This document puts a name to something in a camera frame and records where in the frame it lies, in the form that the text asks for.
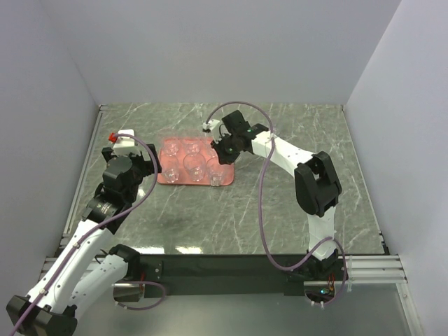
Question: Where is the aluminium rail left edge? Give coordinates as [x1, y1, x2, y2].
[59, 104, 105, 247]

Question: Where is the aluminium frame rail front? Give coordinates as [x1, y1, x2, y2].
[37, 254, 409, 288]

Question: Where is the pink plastic tray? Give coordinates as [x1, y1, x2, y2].
[157, 137, 235, 187]

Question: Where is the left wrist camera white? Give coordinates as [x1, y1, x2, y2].
[108, 129, 139, 156]

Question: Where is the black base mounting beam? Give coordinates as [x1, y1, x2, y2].
[124, 254, 348, 296]

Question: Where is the clear faceted glass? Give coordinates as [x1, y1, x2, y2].
[181, 128, 202, 154]
[161, 136, 181, 156]

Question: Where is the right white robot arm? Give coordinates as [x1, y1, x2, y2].
[202, 111, 342, 279]

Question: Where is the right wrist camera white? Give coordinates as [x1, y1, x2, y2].
[202, 119, 223, 142]

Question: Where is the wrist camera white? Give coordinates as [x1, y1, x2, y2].
[202, 119, 223, 142]
[108, 129, 139, 156]

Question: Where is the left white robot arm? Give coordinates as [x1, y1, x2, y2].
[6, 143, 162, 335]

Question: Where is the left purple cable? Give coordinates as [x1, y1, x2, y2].
[7, 135, 168, 336]

